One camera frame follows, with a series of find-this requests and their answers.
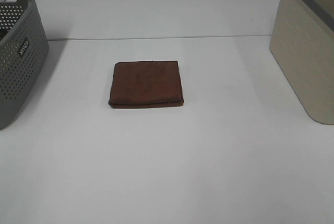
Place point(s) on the grey perforated plastic basket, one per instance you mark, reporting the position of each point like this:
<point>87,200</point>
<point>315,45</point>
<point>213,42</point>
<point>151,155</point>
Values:
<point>24,48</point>

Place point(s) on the brown towel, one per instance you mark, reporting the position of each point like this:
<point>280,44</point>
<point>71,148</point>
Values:
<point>146,84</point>

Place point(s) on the beige plastic storage bin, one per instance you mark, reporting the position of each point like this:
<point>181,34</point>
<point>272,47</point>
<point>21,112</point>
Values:
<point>302,45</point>

